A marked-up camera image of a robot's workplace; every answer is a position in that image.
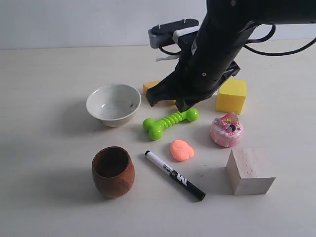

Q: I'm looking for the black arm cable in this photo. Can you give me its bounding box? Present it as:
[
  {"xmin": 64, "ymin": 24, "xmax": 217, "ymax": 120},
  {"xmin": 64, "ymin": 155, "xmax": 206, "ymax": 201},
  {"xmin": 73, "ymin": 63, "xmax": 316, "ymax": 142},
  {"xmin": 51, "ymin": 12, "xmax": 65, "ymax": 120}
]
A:
[{"xmin": 243, "ymin": 23, "xmax": 316, "ymax": 55}]

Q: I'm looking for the pink squishy cake toy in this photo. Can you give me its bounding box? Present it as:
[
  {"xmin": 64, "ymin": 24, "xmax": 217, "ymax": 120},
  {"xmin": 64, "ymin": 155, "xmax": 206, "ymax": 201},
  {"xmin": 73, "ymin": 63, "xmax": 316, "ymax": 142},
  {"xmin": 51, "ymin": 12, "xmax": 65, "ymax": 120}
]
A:
[{"xmin": 210, "ymin": 112, "xmax": 243, "ymax": 148}]

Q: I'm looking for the light wooden cube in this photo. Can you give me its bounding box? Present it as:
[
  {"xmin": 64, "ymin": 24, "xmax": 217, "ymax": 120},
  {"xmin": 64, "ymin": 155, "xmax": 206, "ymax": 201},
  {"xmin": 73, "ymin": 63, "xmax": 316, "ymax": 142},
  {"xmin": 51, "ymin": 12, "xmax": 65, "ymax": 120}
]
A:
[{"xmin": 226, "ymin": 148, "xmax": 276, "ymax": 196}]

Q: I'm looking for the orange squishy blob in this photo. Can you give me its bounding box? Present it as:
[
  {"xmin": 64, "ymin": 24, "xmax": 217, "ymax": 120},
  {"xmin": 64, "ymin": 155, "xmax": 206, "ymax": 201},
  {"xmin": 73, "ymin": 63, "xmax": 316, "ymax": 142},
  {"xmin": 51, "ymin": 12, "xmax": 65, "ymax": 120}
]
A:
[{"xmin": 170, "ymin": 140, "xmax": 195, "ymax": 161}]

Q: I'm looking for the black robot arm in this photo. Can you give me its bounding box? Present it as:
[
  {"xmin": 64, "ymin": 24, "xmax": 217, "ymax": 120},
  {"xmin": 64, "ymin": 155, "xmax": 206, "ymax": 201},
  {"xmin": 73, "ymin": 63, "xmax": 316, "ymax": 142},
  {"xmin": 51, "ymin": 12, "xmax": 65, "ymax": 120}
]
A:
[{"xmin": 146, "ymin": 0, "xmax": 316, "ymax": 112}]

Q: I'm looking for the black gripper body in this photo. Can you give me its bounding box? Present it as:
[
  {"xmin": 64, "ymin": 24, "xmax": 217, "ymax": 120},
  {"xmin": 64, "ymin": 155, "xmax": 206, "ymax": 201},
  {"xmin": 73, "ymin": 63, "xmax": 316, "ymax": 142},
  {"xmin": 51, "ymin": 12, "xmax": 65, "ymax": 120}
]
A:
[{"xmin": 172, "ymin": 29, "xmax": 241, "ymax": 99}]

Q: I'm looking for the brown wooden cup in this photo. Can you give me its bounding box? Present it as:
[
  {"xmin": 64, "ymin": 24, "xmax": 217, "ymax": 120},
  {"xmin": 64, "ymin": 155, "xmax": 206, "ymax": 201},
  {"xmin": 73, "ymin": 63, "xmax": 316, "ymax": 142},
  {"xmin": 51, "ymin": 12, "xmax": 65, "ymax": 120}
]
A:
[{"xmin": 92, "ymin": 146, "xmax": 135, "ymax": 198}]

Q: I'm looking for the white ceramic bowl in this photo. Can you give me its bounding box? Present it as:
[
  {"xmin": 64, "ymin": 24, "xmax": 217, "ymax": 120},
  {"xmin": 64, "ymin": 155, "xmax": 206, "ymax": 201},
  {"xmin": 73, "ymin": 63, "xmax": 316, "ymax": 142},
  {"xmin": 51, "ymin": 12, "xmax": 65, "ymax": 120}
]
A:
[{"xmin": 85, "ymin": 83, "xmax": 142, "ymax": 127}]

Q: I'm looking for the yellow foam cube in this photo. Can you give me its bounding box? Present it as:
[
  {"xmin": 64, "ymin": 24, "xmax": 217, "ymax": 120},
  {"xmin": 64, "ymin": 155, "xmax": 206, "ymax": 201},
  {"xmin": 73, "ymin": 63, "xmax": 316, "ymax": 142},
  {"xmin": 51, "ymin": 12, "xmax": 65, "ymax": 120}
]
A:
[{"xmin": 215, "ymin": 79, "xmax": 247, "ymax": 114}]

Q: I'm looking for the black white marker pen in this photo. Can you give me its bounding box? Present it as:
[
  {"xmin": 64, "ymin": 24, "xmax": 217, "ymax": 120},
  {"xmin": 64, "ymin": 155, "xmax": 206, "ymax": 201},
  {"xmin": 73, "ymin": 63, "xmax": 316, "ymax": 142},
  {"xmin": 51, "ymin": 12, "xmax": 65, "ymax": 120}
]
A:
[{"xmin": 144, "ymin": 151, "xmax": 206, "ymax": 201}]

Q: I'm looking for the green bone dog toy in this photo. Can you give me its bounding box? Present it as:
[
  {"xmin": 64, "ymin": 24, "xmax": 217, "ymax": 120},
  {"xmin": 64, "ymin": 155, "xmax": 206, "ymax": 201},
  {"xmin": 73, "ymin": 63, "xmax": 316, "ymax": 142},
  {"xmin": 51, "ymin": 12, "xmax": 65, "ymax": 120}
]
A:
[{"xmin": 142, "ymin": 108, "xmax": 199, "ymax": 140}]

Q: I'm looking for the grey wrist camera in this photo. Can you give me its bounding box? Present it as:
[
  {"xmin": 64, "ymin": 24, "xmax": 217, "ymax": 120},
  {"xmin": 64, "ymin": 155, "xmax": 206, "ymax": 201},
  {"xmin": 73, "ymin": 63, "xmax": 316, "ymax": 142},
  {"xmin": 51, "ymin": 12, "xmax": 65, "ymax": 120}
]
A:
[{"xmin": 148, "ymin": 18, "xmax": 199, "ymax": 49}]

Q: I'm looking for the orange cheese wedge toy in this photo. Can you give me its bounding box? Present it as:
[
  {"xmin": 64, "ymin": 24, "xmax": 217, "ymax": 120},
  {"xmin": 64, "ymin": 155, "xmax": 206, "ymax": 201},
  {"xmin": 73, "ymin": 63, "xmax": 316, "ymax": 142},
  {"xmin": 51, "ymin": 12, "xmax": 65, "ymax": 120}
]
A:
[{"xmin": 143, "ymin": 80, "xmax": 176, "ymax": 105}]

